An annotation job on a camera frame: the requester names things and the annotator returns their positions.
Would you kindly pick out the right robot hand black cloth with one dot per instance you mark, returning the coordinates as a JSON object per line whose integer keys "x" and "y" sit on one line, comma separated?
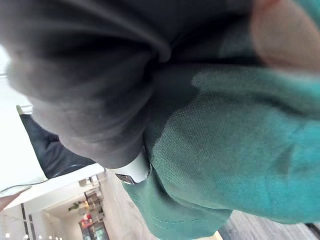
{"x": 95, "y": 75}

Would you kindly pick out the green cloth garment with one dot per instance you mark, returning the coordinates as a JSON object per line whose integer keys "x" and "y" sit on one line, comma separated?
{"x": 225, "y": 150}

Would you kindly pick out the shelf unit with items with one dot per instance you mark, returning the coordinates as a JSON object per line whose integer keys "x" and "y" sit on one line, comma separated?
{"x": 95, "y": 200}

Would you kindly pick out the green potted plant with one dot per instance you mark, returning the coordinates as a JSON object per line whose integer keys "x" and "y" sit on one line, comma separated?
{"x": 75, "y": 206}

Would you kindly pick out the red object on shelf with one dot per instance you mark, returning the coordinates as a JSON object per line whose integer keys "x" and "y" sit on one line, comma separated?
{"x": 86, "y": 220}

